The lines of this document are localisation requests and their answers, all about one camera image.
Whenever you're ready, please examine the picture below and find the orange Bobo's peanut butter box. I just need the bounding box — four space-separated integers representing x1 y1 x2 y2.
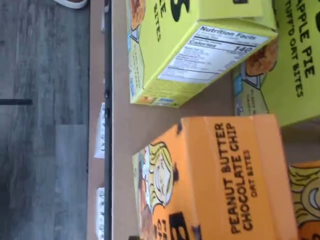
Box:
286 160 320 240
131 114 300 240

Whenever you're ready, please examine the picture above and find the white printed carton box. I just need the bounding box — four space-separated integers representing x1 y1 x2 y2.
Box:
95 187 106 240
93 101 106 159

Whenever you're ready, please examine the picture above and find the black metal shelf rack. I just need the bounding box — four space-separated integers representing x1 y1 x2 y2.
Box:
103 0 114 240

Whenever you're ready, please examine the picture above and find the green Bobo's apple pie box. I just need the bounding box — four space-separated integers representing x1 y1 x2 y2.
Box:
232 0 320 129
126 0 279 109

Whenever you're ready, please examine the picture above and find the white rimmed brown object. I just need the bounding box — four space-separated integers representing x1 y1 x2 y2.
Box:
53 0 89 10

